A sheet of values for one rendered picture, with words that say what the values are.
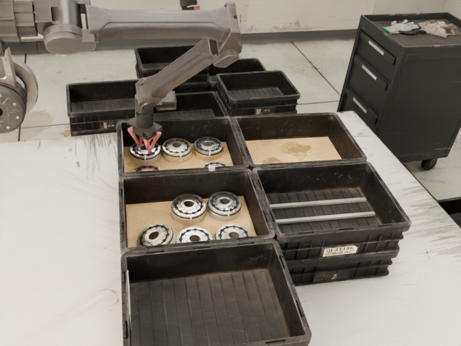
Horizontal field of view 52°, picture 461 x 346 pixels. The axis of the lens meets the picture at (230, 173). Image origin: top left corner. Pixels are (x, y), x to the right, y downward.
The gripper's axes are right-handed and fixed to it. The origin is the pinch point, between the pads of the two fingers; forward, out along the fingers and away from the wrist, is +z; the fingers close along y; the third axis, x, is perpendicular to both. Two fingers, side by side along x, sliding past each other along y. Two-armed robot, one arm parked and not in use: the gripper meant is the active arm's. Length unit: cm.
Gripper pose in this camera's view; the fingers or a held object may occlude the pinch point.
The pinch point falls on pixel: (144, 146)
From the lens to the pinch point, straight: 164.3
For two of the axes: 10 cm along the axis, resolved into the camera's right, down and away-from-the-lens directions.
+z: -1.0, 7.7, 6.3
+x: -6.1, 4.5, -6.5
